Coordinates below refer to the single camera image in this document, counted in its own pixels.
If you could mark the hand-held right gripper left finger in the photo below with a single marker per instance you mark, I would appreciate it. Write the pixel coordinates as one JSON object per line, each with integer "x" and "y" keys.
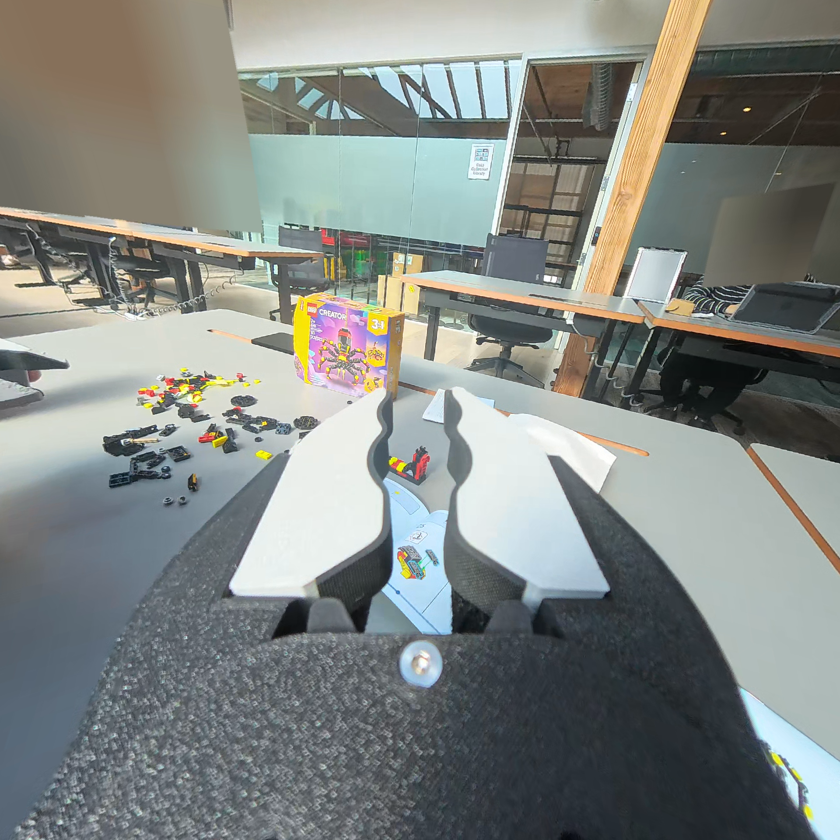
{"x": 308, "y": 518}

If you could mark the white framed tablet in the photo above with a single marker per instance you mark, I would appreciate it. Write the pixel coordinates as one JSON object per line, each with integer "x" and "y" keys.
{"x": 655, "y": 275}

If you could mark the black flat plate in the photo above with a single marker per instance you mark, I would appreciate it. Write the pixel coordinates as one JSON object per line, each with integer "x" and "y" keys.
{"x": 274, "y": 342}

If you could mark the pile of small toy bricks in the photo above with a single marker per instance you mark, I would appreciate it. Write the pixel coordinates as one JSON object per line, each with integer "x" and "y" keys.
{"x": 180, "y": 387}

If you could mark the black office chair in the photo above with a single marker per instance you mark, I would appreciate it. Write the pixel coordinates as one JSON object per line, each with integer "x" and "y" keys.
{"x": 512, "y": 308}
{"x": 298, "y": 259}

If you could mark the dark grey laptop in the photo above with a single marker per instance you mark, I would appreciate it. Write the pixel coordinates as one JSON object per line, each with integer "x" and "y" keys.
{"x": 784, "y": 308}

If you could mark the wooden post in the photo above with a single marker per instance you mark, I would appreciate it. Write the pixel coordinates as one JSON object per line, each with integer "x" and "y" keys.
{"x": 636, "y": 177}

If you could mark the stacked cardboard boxes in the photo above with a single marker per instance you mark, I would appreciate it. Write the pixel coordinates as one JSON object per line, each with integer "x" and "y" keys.
{"x": 394, "y": 289}

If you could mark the small white paper slip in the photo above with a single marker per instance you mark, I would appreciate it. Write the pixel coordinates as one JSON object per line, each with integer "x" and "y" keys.
{"x": 434, "y": 408}

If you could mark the small brown cardboard piece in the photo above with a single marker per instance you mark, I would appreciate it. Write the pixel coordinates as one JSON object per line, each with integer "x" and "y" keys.
{"x": 681, "y": 307}

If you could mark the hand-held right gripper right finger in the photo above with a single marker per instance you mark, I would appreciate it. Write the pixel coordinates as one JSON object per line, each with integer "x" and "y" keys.
{"x": 525, "y": 525}

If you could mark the red black brick model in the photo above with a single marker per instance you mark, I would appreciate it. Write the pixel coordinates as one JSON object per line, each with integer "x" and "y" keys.
{"x": 417, "y": 464}

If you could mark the white wall sign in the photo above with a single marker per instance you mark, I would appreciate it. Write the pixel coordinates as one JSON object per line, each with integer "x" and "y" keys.
{"x": 481, "y": 161}

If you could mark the purple yellow toy box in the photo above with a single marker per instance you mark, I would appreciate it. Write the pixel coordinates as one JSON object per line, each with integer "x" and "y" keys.
{"x": 348, "y": 351}

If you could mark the long grey office desk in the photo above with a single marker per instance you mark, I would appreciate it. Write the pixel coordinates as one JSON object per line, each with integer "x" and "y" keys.
{"x": 197, "y": 239}

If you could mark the white paper sheet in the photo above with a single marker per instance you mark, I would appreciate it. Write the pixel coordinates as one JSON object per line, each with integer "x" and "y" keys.
{"x": 571, "y": 453}

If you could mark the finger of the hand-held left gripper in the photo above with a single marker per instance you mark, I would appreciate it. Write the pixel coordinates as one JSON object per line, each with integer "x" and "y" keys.
{"x": 16, "y": 395}
{"x": 26, "y": 358}

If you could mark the toy instruction booklet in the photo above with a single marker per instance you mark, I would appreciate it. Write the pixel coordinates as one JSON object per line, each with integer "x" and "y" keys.
{"x": 420, "y": 590}

